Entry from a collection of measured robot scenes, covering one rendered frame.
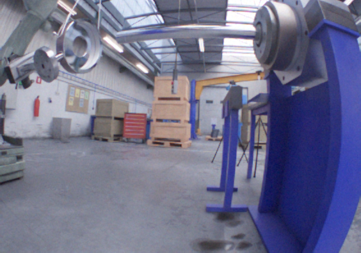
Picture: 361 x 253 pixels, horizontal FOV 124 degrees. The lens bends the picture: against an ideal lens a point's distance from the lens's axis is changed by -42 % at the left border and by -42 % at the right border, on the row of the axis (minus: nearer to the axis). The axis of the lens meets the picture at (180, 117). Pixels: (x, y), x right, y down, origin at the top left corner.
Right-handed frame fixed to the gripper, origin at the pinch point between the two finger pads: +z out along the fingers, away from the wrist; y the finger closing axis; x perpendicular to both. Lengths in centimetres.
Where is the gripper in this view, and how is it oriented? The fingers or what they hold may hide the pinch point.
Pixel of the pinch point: (34, 65)
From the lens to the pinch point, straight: 112.1
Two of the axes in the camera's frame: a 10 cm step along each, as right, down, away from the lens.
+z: 9.7, 1.2, -1.9
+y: 2.3, -6.0, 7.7
